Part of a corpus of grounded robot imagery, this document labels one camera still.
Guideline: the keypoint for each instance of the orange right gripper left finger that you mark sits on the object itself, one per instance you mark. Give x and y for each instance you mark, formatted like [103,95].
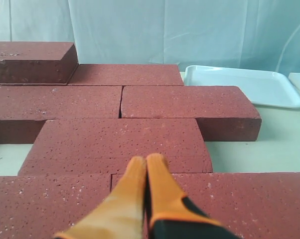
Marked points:
[121,214]

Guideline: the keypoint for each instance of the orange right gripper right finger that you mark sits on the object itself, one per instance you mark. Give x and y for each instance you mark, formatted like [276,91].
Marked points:
[170,212]

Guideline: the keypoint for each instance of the red brick second row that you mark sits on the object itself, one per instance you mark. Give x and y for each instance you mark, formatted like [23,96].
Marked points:
[223,113]
[24,109]

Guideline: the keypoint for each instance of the red brick third row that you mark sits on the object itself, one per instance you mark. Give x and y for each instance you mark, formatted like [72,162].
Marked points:
[89,146]

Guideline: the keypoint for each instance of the red brick front left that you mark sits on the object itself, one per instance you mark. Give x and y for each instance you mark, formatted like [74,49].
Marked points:
[36,207]

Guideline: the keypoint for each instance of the red brick front right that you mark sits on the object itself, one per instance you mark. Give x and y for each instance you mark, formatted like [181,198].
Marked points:
[251,205]

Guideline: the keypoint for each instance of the red brick back row right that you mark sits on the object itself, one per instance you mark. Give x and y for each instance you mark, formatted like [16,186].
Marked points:
[126,75]

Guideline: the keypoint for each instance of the red brick bottom back left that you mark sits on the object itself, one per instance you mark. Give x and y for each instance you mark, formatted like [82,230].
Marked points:
[34,84]

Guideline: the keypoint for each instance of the red brick stacked top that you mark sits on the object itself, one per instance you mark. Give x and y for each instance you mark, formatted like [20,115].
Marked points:
[37,62]

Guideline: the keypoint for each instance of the white plastic tray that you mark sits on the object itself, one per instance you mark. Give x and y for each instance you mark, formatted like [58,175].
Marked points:
[264,88]

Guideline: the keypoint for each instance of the white backdrop curtain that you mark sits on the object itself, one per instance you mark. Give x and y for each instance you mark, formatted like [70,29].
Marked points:
[249,34]

